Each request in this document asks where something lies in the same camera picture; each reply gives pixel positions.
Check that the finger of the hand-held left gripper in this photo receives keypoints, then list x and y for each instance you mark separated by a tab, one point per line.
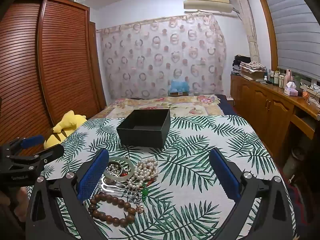
32	141
50	153

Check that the white air conditioner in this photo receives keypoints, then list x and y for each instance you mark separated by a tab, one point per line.
207	1

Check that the row of cosmetic bottles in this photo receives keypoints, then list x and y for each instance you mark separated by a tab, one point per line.
275	78

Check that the stack of dark folded clothes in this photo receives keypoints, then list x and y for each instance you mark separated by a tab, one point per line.
240	61

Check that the small rose gold earring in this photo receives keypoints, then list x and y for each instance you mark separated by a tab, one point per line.
140	208

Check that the yellow plush toy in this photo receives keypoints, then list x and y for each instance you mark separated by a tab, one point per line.
67	122

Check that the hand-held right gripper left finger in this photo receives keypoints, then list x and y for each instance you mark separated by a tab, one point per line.
92	175

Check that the white power strip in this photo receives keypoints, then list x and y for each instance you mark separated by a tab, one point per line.
310	87

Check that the pink tissue box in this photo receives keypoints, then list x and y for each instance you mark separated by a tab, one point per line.
290	90

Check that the wooden window frame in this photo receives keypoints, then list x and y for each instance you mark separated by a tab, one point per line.
267	25

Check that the leaf print blanket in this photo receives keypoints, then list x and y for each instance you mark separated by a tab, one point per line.
190	205

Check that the floral bed sheet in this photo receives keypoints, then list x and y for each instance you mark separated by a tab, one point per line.
150	103

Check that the silver item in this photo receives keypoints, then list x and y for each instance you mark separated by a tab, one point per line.
120	177

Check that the cardboard box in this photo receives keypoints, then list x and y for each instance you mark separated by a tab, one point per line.
252	76

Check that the grey window blind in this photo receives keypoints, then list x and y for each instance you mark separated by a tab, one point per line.
295	25

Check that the blue plastic bag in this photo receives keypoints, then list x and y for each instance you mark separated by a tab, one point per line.
178	87

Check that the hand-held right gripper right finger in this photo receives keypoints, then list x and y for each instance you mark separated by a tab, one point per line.
225	177

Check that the pink bottle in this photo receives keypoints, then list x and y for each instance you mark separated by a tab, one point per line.
289	76

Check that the wooden sideboard cabinet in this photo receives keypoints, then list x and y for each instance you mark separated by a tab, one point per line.
262	105

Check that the tied lace curtain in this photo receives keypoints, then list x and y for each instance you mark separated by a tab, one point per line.
250	30

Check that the silver hair fork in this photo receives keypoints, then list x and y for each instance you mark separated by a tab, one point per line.
105	183

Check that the brown slatted wooden wardrobe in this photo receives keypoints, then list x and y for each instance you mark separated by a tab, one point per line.
62	67

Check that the black box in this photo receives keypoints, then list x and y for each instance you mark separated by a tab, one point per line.
140	135

